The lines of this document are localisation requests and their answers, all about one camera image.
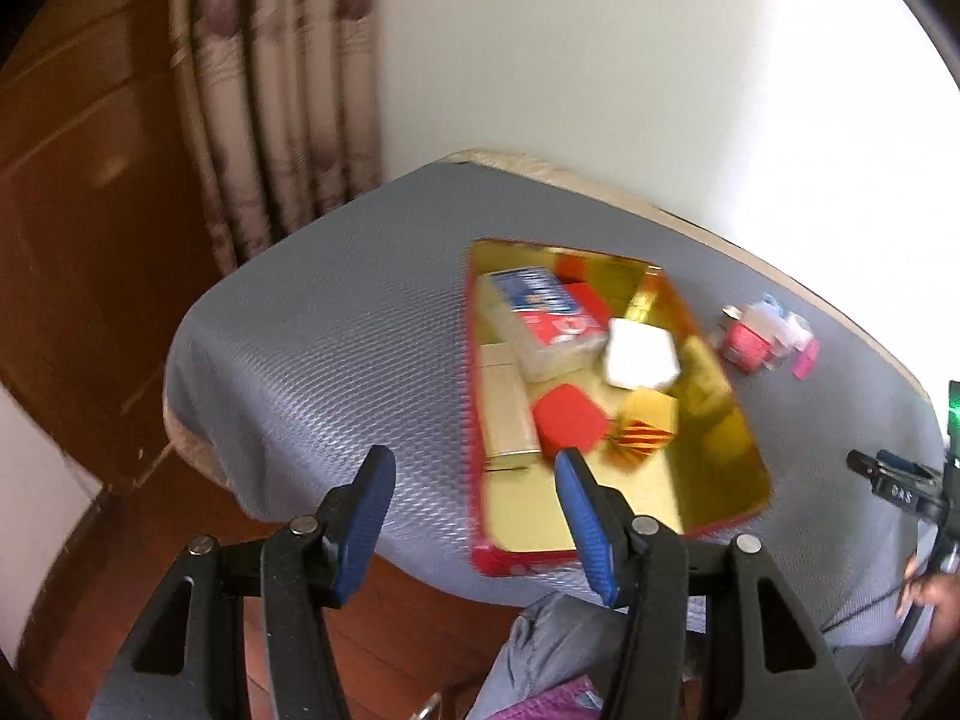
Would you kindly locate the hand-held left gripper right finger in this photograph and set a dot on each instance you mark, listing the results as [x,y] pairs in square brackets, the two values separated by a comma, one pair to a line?
[592,525]

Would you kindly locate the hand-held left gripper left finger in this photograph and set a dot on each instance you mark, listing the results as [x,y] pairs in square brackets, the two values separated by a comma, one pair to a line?
[360,540]

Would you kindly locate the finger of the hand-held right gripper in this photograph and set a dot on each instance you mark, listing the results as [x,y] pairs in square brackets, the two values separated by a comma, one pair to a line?
[896,459]
[896,491]

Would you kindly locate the red rounded box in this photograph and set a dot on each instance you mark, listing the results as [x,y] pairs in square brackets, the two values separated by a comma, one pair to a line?
[568,420]

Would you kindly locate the gold red striped box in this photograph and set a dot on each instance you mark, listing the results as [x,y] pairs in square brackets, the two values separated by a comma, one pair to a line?
[645,427]

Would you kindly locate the pink plastic case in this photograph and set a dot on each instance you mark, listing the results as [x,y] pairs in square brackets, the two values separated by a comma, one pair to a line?
[806,360]

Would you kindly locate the red tin box gold inside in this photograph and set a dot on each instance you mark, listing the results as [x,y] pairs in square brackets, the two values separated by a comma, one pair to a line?
[712,465]

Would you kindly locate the long gold tin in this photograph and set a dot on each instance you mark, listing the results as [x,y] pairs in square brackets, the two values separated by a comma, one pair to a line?
[504,405]

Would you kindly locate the clear plastic case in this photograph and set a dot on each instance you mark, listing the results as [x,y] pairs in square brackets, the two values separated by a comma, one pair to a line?
[793,328]

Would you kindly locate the white square box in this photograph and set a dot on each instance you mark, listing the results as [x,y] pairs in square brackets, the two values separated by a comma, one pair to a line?
[641,356]

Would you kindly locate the teal cartoon tin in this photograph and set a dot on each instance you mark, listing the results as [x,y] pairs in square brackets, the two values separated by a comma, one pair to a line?
[766,307]

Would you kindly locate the clear playing card case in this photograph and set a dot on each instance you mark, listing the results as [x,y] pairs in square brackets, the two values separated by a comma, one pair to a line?
[536,315]

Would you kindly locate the person's right hand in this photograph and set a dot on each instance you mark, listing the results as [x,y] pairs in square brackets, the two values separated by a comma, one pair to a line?
[941,600]

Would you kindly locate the grey trouser leg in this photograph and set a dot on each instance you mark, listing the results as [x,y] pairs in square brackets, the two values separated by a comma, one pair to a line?
[547,645]

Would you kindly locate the grey textured mat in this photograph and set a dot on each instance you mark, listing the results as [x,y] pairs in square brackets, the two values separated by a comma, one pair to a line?
[322,375]

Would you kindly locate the purple cloth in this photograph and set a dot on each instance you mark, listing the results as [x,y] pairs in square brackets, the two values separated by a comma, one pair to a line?
[551,705]

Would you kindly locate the beige tablecloth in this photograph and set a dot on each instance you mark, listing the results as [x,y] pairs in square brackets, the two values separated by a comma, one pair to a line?
[525,163]

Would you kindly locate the brown wooden wardrobe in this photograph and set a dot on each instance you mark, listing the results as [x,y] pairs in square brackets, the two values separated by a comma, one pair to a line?
[90,240]

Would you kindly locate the beige patterned curtain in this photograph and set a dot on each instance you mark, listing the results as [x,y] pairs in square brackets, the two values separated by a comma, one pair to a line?
[277,105]

